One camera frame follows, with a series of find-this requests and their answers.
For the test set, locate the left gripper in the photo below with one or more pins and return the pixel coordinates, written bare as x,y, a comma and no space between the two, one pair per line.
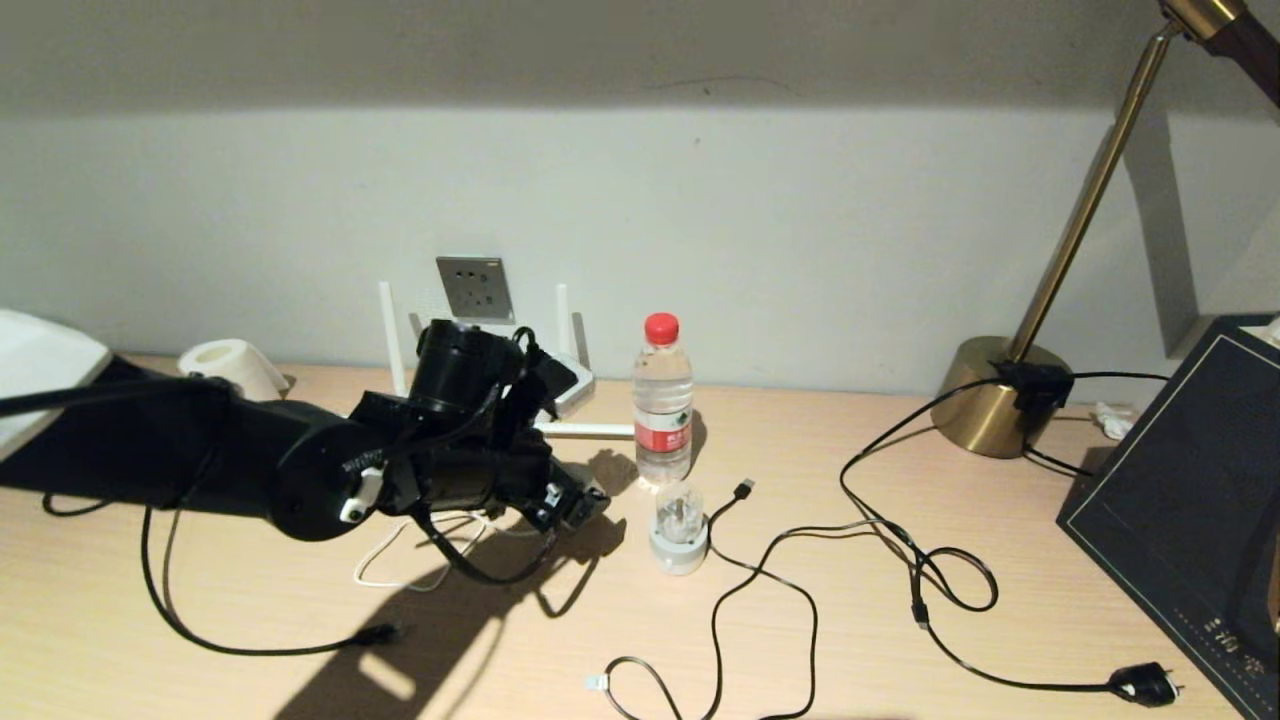
480,480

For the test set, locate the white power adapter plug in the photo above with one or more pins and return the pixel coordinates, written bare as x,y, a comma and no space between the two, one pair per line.
565,385

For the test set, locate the white wifi router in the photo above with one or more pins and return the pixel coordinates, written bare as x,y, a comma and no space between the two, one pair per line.
388,340

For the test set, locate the small white dome humidifier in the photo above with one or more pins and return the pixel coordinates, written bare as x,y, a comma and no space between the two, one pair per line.
680,545

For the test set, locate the clear water bottle red cap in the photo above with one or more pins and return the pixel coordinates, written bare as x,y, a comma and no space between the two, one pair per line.
661,400

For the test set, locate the white toilet paper roll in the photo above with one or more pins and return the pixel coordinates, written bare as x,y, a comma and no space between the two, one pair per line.
240,365

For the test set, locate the brass desk lamp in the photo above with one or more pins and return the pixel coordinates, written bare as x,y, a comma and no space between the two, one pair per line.
985,410

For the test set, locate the crumpled white tissue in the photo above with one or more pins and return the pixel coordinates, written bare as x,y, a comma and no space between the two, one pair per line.
1112,422

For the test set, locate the grey wall socket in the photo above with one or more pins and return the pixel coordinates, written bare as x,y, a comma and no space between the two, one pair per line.
475,288

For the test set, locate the black inline switch box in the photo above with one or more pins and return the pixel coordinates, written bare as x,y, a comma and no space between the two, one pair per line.
1035,387

